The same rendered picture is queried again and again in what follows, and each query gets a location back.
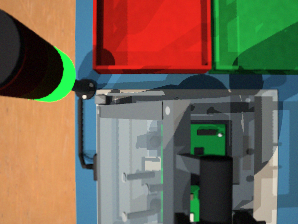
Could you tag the red open-top bin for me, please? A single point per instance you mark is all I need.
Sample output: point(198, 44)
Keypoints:
point(151, 32)

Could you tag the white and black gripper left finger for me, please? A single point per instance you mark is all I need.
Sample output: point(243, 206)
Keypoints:
point(181, 218)

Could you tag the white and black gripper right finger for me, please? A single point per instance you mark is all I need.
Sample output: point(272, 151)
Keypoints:
point(243, 217)

